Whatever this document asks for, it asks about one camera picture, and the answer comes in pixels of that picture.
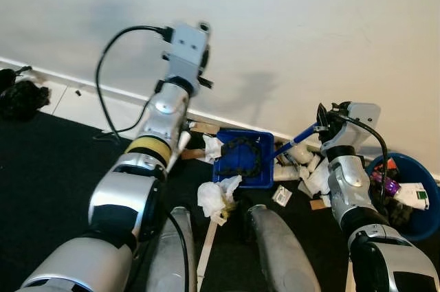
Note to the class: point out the grey right robot leg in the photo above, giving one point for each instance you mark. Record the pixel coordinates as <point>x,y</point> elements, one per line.
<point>282,257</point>

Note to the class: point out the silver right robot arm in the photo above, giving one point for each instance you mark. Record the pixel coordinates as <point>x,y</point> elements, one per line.
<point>350,182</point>

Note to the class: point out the blue round trash bin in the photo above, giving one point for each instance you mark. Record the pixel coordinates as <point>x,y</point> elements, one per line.
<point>419,227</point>

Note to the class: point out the black crumpled bag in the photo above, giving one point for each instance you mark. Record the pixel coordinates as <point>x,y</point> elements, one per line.
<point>24,99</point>

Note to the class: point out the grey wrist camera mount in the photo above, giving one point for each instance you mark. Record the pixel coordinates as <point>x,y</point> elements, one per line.
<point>185,48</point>
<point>361,124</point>

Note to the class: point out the grey left robot leg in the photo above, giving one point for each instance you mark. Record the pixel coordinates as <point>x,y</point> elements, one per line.
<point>172,257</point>

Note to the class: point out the white floor tape strip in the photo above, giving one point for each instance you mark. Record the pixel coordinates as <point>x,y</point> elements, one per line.
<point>205,257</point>

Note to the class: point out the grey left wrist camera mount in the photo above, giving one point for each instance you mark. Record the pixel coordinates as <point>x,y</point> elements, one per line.
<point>185,48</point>

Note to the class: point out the white and green carton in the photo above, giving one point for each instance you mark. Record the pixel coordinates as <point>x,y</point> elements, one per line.
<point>412,197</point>

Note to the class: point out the orange packet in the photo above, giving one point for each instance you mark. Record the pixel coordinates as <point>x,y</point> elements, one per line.
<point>390,166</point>

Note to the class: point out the small white packet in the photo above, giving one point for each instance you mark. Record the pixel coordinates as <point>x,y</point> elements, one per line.
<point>282,195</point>

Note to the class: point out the black crumpled trash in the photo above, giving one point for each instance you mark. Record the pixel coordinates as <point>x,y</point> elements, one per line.
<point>395,213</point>

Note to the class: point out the grey robot leg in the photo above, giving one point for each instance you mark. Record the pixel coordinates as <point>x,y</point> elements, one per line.
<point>172,257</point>
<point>282,257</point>

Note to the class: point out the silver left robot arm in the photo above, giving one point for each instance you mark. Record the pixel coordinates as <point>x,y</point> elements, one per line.
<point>161,110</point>

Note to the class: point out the black floor mat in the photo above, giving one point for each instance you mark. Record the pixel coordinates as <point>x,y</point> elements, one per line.
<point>55,182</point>

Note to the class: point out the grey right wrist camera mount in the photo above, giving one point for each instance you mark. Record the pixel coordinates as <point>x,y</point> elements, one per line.
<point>361,124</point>

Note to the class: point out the white plastic bag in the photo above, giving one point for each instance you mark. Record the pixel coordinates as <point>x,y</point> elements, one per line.
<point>216,199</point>

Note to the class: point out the crumpled white paper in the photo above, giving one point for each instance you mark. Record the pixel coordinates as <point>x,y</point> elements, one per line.
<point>213,149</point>

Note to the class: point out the small brown cardboard piece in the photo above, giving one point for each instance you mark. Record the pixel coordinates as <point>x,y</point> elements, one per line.
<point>317,203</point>

